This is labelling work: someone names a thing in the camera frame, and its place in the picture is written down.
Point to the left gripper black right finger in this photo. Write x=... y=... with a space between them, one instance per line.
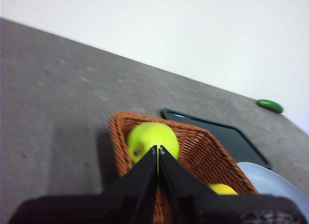
x=183 y=185

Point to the yellow lemon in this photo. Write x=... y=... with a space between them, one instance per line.
x=223 y=189

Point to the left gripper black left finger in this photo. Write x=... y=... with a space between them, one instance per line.
x=135 y=185

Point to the green apple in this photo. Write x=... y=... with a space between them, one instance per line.
x=149 y=134

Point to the brown wicker basket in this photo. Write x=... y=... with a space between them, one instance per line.
x=205 y=156

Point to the dark flat cutting board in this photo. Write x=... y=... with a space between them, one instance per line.
x=229 y=139

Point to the blue plate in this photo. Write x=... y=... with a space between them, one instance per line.
x=268 y=180

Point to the green cucumber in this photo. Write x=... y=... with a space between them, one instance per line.
x=269 y=105

